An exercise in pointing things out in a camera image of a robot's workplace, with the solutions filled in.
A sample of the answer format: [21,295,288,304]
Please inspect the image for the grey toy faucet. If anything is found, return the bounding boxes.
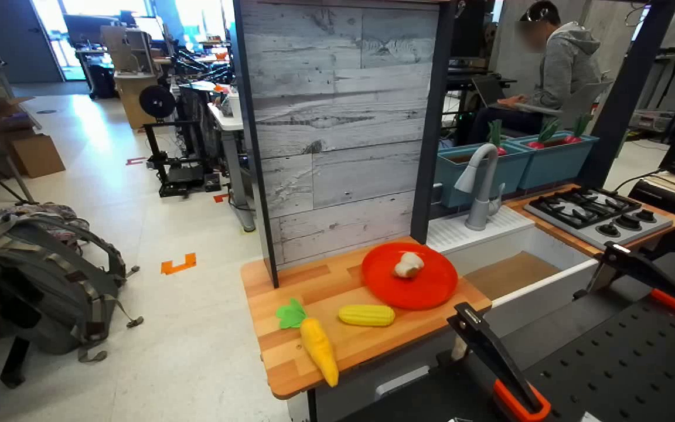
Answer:
[456,143,501,233]

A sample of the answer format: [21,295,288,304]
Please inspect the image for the toy stove top burners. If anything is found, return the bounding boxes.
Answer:
[510,186,675,257]

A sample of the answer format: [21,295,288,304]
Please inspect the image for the blue plastic bin right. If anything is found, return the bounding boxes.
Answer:
[512,131,599,189]

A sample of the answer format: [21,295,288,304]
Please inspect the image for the black orange clamp near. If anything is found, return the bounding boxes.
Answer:
[448,303,554,422]

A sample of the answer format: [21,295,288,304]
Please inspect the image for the grey backpack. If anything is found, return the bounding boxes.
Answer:
[0,204,144,364]

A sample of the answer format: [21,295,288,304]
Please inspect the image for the grey wood backsplash panel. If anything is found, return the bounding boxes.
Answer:
[234,0,453,274]

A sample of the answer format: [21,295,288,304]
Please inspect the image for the black perforated table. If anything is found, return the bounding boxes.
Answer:
[341,252,675,422]

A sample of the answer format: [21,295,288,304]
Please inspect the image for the seated person grey hoodie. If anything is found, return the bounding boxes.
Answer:
[465,0,603,143]

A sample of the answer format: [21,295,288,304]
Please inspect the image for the yellow carrot plush green top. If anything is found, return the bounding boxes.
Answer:
[276,301,341,386]

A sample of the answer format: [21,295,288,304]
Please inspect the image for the cardboard box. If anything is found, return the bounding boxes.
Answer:
[9,134,64,178]

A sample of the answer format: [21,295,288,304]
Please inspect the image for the white toy sink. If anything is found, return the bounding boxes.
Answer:
[426,209,599,308]

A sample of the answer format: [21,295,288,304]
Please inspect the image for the white plush toy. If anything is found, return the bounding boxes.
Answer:
[395,252,425,280]

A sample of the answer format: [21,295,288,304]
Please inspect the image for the blue plastic bin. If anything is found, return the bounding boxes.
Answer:
[512,131,599,189]
[433,138,533,211]

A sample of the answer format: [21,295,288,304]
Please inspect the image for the grey white desk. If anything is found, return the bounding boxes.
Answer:
[208,92,257,233]

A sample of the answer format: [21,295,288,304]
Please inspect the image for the black orange clamp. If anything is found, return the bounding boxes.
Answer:
[601,241,675,311]
[448,303,554,422]

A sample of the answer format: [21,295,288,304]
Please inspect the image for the black orange clamp far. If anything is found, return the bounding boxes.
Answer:
[601,241,675,311]

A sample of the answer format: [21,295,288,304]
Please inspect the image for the orange floor tape marker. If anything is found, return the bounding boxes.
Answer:
[160,253,198,274]

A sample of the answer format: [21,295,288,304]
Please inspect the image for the blue plastic bin left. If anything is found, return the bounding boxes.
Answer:
[433,138,533,211]

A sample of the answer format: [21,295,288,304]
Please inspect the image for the wooden toy kitchen counter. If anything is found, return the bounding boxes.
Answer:
[241,247,493,398]

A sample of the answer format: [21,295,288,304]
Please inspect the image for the orange plate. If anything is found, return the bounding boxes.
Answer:
[360,241,458,309]

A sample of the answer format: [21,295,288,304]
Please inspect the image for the black laptop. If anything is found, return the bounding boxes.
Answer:
[471,75,523,105]

